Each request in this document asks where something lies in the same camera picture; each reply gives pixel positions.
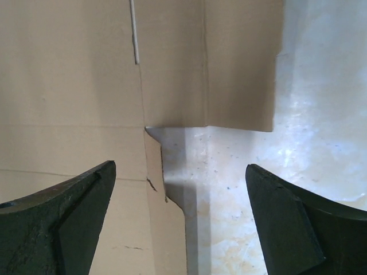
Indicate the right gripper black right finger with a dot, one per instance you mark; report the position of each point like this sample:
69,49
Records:
301,232

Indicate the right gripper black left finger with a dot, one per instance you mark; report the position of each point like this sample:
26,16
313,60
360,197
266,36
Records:
56,230

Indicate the brown cardboard box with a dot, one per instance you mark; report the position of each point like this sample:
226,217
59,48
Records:
82,81

